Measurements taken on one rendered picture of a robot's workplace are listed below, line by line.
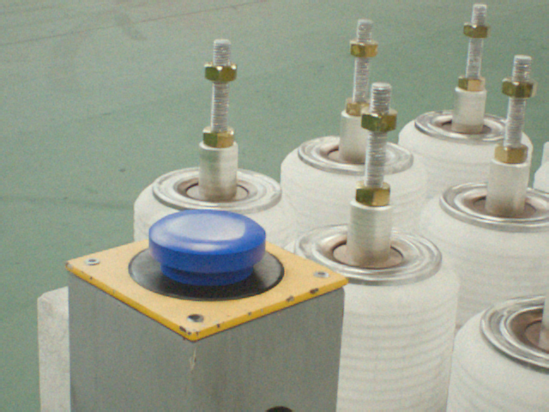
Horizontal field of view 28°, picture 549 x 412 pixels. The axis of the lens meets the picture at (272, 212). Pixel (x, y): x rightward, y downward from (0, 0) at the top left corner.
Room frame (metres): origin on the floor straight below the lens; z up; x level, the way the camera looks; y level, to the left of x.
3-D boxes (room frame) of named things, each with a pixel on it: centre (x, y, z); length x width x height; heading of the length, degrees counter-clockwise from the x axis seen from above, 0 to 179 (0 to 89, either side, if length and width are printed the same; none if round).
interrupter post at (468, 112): (0.78, -0.14, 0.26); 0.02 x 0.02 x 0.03
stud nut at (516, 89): (0.61, -0.13, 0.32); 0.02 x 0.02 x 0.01; 5
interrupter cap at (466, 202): (0.61, -0.13, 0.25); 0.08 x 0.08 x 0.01
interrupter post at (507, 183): (0.61, -0.13, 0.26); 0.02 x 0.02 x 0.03
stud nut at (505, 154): (0.61, -0.13, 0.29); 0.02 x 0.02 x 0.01; 5
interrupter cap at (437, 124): (0.78, -0.14, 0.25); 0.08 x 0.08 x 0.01
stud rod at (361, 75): (0.69, -0.05, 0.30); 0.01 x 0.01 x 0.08; 31
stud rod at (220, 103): (0.61, 0.03, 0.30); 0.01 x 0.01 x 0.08; 27
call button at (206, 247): (0.35, 0.02, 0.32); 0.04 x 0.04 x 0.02
